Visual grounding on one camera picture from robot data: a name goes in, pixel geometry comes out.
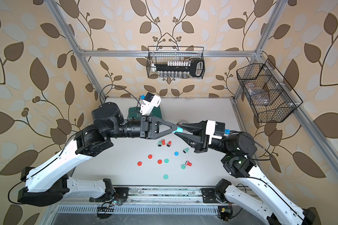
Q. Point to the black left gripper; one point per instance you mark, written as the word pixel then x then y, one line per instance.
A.
pixel 147 126

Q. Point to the green plastic tool case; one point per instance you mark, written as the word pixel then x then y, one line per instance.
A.
pixel 134 112

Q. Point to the black white tool in basket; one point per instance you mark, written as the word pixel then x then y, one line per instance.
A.
pixel 192 68

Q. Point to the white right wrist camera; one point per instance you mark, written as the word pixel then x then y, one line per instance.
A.
pixel 216 130

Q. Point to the plastic bag in basket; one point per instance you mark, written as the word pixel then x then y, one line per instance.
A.
pixel 257 96

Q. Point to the black wire basket back wall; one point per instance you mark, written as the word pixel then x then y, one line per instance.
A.
pixel 160 54

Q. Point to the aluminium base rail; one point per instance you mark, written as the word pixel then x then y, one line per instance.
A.
pixel 167 201

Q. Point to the black wire basket wall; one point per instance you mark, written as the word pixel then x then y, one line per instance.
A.
pixel 284 100
pixel 160 54

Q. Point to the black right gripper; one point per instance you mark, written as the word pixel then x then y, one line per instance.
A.
pixel 201 142

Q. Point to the aluminium cage frame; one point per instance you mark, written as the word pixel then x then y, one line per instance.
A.
pixel 278 59

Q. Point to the black wire basket right wall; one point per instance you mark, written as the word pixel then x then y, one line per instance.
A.
pixel 284 100

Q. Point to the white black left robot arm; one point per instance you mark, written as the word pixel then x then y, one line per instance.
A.
pixel 49 183

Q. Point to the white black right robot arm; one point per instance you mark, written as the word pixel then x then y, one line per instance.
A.
pixel 272 207

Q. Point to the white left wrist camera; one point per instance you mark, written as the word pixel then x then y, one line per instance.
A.
pixel 150 101

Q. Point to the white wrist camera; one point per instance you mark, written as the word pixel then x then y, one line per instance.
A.
pixel 216 130
pixel 150 101

